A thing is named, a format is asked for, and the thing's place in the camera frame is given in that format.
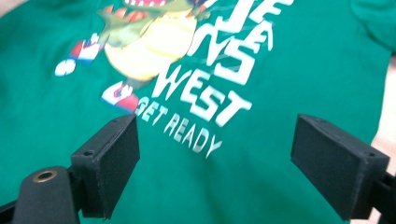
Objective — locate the green printed t-shirt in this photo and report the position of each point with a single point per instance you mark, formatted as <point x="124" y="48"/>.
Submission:
<point x="280" y="77"/>

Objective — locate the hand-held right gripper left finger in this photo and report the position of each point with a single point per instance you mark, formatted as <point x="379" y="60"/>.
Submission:
<point x="109" y="165"/>

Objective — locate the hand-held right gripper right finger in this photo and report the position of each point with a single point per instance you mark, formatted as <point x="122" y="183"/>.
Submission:
<point x="333" y="168"/>

